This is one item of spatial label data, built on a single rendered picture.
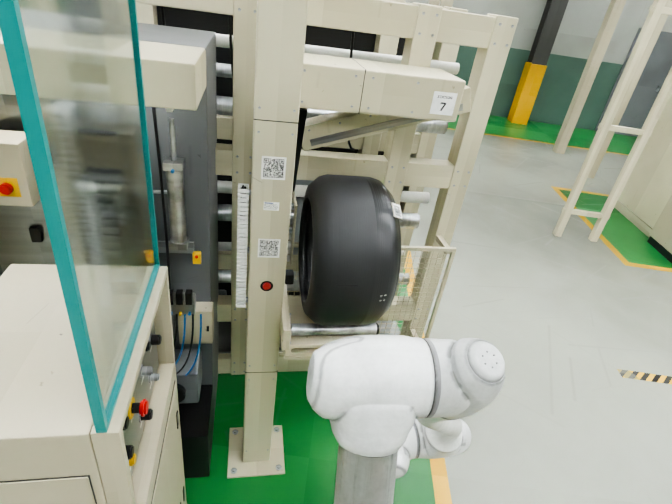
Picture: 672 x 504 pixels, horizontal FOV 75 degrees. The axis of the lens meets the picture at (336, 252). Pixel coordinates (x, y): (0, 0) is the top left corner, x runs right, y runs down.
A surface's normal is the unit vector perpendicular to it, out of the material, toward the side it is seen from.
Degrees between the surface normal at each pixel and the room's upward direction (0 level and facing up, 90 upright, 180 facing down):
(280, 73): 90
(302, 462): 0
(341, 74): 90
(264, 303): 90
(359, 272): 73
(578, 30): 90
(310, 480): 0
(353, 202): 25
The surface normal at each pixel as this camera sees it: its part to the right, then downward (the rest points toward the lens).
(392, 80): 0.16, 0.53
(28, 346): 0.13, -0.85
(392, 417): 0.22, 0.24
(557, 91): -0.06, 0.51
